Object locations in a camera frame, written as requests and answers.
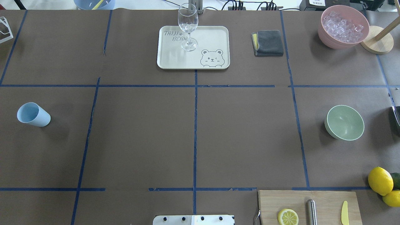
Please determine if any folded grey cloth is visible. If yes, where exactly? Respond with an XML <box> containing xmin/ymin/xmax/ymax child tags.
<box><xmin>251</xmin><ymin>30</ymin><xmax>284</xmax><ymax>57</ymax></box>

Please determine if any pink bowl of ice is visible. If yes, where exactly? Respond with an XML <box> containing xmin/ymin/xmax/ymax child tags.
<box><xmin>318</xmin><ymin>5</ymin><xmax>370</xmax><ymax>49</ymax></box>

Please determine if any blue bowl with fork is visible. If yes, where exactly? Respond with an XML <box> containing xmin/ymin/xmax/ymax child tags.
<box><xmin>74</xmin><ymin>0</ymin><xmax>116</xmax><ymax>10</ymax></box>

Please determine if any white wire cup rack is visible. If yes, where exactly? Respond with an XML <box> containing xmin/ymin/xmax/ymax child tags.
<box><xmin>0</xmin><ymin>17</ymin><xmax>14</xmax><ymax>43</ymax></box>

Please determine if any whole yellow lemon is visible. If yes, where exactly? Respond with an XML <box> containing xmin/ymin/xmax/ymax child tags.
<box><xmin>367</xmin><ymin>167</ymin><xmax>394</xmax><ymax>196</ymax></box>

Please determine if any light blue plastic cup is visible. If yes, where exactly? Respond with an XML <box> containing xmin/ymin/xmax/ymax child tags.
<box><xmin>16</xmin><ymin>102</ymin><xmax>51</xmax><ymax>127</ymax></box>

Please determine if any metal ice scoop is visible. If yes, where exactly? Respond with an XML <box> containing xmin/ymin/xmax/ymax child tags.
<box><xmin>391</xmin><ymin>106</ymin><xmax>400</xmax><ymax>130</ymax></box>

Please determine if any yellow plastic knife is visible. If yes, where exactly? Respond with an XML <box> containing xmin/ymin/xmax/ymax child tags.
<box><xmin>341</xmin><ymin>200</ymin><xmax>349</xmax><ymax>225</ymax></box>

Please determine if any green lime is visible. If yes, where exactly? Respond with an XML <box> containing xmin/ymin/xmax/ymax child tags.
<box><xmin>390</xmin><ymin>172</ymin><xmax>400</xmax><ymax>190</ymax></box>

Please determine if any clear wine glass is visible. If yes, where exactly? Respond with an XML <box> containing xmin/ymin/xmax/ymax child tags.
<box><xmin>177</xmin><ymin>3</ymin><xmax>198</xmax><ymax>52</ymax></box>

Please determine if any round wooden stand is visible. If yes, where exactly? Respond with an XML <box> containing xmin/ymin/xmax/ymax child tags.
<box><xmin>360</xmin><ymin>17</ymin><xmax>400</xmax><ymax>54</ymax></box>

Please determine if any cream bear serving tray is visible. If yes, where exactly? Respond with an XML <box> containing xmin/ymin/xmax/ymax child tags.
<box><xmin>157</xmin><ymin>26</ymin><xmax>230</xmax><ymax>69</ymax></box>

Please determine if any wooden cutting board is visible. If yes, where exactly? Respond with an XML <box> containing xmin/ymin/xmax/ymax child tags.
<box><xmin>258</xmin><ymin>190</ymin><xmax>362</xmax><ymax>225</ymax></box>

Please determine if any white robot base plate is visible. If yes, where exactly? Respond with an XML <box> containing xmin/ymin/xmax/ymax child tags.
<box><xmin>152</xmin><ymin>214</ymin><xmax>235</xmax><ymax>225</ymax></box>

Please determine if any metal cylinder tool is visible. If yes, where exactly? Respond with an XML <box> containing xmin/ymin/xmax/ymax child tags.
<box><xmin>307</xmin><ymin>199</ymin><xmax>318</xmax><ymax>225</ymax></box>

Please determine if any light green bowl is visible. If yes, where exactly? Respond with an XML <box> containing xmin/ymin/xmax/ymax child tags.
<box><xmin>324</xmin><ymin>104</ymin><xmax>365</xmax><ymax>141</ymax></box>

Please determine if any yellow plastic fork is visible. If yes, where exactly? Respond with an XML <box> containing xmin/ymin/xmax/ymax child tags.
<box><xmin>92</xmin><ymin>0</ymin><xmax>104</xmax><ymax>10</ymax></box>

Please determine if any lemon half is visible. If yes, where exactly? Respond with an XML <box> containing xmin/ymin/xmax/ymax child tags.
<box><xmin>277</xmin><ymin>208</ymin><xmax>299</xmax><ymax>225</ymax></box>

